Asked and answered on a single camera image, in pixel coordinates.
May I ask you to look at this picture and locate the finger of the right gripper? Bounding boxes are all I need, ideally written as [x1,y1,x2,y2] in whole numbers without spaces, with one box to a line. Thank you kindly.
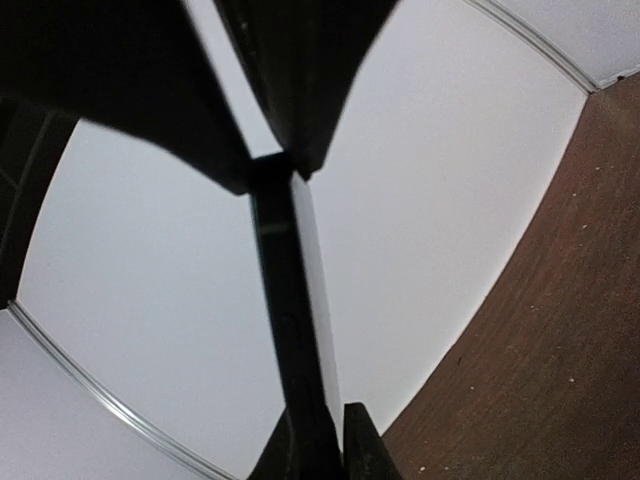
[1,1,252,195]
[215,0,396,178]

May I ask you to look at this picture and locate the aluminium frame post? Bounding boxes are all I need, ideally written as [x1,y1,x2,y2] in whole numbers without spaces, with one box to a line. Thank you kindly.
[465,0,601,95]
[6,300,235,479]

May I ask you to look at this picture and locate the right aluminium frame post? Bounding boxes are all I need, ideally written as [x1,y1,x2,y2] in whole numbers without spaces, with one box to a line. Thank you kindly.
[465,0,601,95]

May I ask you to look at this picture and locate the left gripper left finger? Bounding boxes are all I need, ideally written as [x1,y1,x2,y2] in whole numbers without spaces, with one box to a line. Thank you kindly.
[248,409,343,480]

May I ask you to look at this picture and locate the left aluminium frame post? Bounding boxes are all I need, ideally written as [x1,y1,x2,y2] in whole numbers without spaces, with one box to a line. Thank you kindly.
[6,300,235,479]

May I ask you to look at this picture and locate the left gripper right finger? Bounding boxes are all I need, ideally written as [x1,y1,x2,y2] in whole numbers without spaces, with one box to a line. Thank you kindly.
[343,402,402,480]

